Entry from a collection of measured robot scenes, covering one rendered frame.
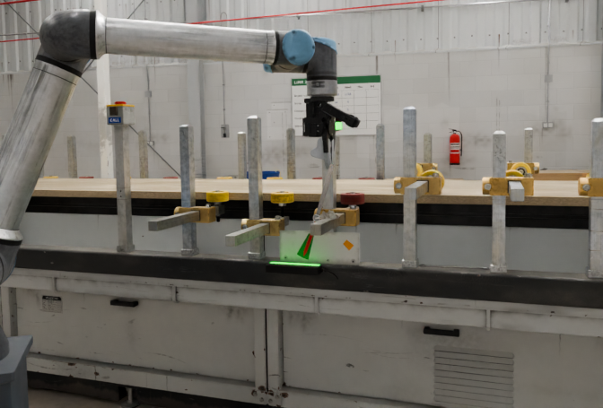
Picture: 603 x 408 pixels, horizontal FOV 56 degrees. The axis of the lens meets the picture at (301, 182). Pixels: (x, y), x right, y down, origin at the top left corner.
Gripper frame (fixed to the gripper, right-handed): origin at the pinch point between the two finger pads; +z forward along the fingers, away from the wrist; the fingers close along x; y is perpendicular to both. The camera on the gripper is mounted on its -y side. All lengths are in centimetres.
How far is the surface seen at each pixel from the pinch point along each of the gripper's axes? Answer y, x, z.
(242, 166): 82, -115, 6
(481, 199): -42, -25, 12
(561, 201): -65, -25, 12
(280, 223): 18.5, -6.2, 19.1
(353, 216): -5.9, -5.2, 16.0
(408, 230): -22.3, -5.9, 19.7
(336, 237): -0.5, -5.3, 22.6
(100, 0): 159, -103, -86
